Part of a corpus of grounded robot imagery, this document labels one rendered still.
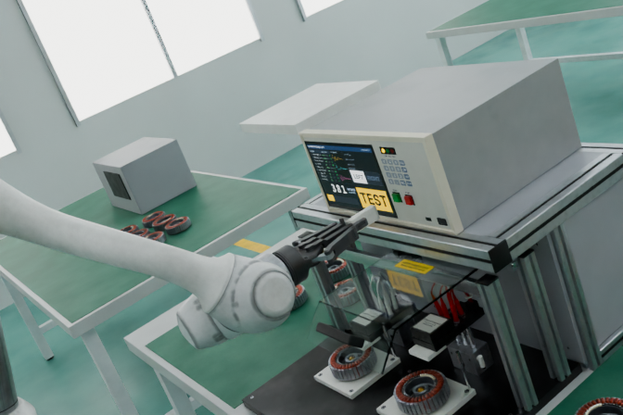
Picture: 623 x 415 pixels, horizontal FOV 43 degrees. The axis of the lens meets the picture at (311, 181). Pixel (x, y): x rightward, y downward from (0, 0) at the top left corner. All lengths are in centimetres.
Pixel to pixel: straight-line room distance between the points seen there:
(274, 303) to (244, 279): 6
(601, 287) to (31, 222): 108
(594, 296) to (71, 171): 494
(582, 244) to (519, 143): 23
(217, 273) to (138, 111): 511
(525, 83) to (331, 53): 559
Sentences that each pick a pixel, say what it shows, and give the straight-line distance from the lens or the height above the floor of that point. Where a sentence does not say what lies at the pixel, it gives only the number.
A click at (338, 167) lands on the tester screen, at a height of 124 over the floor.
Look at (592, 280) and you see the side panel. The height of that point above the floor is 91.
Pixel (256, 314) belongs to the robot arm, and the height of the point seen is 124.
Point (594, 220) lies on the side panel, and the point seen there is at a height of 102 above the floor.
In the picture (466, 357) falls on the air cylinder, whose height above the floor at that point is 81.
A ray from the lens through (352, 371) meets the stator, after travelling 180.
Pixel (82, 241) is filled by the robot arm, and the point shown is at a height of 141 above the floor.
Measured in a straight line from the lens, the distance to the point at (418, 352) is 164.
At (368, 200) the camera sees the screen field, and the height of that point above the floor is 116.
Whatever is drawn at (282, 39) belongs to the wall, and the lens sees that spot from 688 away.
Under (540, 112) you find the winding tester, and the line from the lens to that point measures 165.
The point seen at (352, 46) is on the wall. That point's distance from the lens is 728.
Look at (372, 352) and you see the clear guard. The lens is 141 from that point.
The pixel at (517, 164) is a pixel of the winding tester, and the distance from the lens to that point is 160.
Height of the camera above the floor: 174
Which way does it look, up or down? 17 degrees down
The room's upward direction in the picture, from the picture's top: 21 degrees counter-clockwise
